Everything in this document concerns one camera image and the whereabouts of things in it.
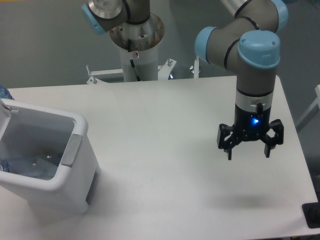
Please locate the white frame at right edge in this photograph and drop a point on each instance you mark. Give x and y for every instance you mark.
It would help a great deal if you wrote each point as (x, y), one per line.
(310, 112)

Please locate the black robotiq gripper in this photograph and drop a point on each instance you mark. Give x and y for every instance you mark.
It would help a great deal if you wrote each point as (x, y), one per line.
(250, 126)

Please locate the white pedestal base frame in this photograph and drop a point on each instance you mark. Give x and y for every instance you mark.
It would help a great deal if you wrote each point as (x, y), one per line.
(133, 72)

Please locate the black device at table edge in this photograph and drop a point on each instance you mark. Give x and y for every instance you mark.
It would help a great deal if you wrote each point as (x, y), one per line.
(311, 213)

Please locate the blue patterned object left edge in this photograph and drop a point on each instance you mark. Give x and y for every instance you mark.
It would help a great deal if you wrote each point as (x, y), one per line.
(5, 93)

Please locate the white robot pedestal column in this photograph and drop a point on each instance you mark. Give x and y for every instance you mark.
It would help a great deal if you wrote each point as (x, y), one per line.
(139, 40)

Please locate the white plastic trash can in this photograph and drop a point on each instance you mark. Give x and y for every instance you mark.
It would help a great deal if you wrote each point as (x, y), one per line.
(31, 130)

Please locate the clear crushed plastic bottle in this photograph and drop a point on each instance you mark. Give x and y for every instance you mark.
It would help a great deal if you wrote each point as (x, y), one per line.
(42, 167)

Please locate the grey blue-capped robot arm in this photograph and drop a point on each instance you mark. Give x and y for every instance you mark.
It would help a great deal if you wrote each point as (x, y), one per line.
(247, 47)

